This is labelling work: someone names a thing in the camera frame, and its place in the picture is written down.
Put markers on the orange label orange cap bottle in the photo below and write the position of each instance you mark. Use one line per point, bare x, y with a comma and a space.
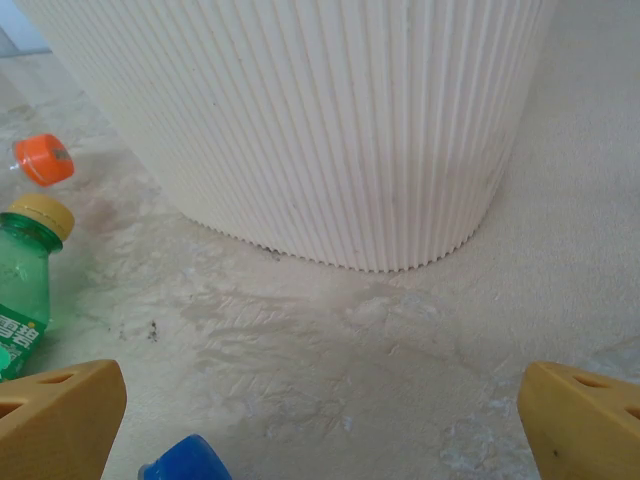
42, 157

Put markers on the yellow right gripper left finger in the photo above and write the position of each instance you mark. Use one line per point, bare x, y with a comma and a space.
60, 430

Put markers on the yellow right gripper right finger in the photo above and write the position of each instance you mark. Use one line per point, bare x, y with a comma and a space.
585, 435

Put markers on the blue cap cola logo bottle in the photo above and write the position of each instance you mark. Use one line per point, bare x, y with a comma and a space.
190, 460

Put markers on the beige ribbed waste bin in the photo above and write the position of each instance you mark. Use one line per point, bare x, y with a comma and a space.
325, 125

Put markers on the green soda bottle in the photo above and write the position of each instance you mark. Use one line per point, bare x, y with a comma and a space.
25, 260

